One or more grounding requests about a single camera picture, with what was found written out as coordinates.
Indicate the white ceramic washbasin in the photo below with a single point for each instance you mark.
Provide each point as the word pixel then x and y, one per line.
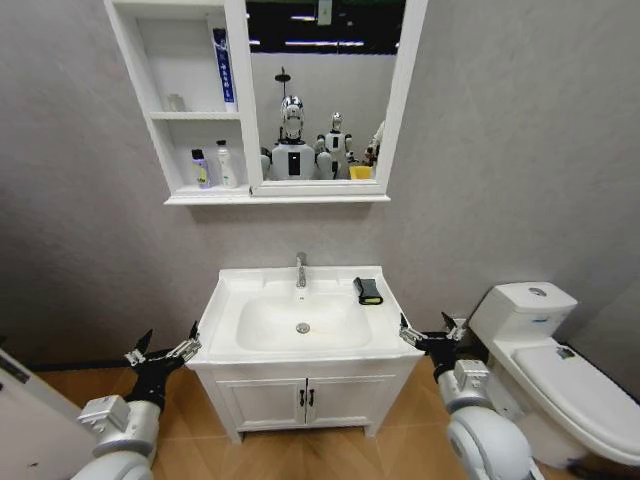
pixel 300 315

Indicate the chrome toilet flush button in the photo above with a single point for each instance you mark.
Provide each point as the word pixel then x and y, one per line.
pixel 537 291

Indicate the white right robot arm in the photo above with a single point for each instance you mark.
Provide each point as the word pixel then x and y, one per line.
pixel 485 440

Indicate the white wall cabinet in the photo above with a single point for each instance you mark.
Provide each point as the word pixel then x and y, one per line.
pixel 240 75

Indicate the chrome basin drain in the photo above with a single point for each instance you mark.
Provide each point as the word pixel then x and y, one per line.
pixel 303 328

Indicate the white vanity cabinet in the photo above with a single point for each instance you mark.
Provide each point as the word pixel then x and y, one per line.
pixel 260 400

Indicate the chrome faucet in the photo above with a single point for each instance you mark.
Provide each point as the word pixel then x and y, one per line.
pixel 301 272

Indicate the white box with grey label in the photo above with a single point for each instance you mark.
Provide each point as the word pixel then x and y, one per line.
pixel 35 430

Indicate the folded black towel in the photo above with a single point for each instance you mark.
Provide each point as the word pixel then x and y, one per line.
pixel 369 290

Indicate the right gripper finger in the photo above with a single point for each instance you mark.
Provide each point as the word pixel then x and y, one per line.
pixel 407 334
pixel 456 329

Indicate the white toilet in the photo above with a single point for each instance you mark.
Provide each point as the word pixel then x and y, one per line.
pixel 550 390

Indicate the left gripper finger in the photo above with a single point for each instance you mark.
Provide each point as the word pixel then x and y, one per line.
pixel 139 354
pixel 189 346

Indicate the tall blue tube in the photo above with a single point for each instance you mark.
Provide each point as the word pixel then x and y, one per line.
pixel 225 70

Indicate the cabinet mirror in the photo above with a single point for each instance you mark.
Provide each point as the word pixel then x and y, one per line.
pixel 325 75

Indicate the small clear glass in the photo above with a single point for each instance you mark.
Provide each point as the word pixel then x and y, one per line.
pixel 175 103

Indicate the white bottle with white cap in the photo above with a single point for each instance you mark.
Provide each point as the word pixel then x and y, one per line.
pixel 227 167

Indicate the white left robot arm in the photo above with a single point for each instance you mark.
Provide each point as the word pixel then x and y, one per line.
pixel 120 440

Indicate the purple bottle with black cap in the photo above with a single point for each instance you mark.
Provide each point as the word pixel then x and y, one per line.
pixel 201 172

